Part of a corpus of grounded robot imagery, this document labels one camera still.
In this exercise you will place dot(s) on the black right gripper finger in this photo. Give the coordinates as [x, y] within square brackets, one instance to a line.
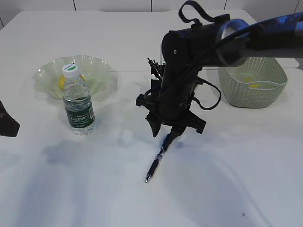
[155, 122]
[175, 132]

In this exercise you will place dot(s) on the clear water bottle green label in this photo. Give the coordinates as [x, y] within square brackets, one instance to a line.
[77, 101]

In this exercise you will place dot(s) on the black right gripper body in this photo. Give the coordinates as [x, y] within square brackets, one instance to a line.
[172, 114]

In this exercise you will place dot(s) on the yellow pear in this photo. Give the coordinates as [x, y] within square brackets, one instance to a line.
[61, 82]

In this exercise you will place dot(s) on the yellow waste paper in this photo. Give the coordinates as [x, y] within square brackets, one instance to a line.
[250, 81]

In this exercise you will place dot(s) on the black square pen holder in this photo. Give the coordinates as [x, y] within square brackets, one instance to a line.
[156, 84]

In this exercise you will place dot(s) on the black pen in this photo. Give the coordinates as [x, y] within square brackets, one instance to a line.
[153, 70]
[158, 158]
[158, 69]

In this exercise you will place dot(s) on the green woven plastic basket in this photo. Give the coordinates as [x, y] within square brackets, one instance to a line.
[267, 72]

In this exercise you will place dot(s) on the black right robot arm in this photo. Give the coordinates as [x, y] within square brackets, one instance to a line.
[224, 43]

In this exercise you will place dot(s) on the green wavy glass plate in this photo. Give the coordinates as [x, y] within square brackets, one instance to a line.
[95, 71]

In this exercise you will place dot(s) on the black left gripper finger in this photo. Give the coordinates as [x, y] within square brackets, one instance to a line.
[8, 126]

